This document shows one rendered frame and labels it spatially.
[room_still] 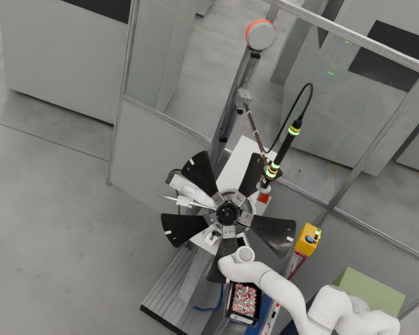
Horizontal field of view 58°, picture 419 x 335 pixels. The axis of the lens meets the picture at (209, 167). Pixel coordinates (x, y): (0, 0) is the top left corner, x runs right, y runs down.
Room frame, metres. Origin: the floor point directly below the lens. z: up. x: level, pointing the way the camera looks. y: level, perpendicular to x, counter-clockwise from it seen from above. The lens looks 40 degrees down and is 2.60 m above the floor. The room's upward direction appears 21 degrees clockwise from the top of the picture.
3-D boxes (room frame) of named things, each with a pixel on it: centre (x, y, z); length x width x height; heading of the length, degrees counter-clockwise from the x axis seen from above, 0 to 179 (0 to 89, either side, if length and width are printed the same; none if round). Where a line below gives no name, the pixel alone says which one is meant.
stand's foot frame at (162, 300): (1.60, -0.19, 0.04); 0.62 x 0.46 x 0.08; 167
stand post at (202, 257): (1.50, -0.16, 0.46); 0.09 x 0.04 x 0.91; 77
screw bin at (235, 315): (1.16, -0.43, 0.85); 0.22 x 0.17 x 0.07; 3
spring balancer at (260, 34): (2.04, 0.00, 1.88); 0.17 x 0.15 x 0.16; 77
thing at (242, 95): (1.95, -0.04, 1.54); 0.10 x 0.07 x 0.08; 22
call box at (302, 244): (1.58, -0.69, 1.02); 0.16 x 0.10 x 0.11; 167
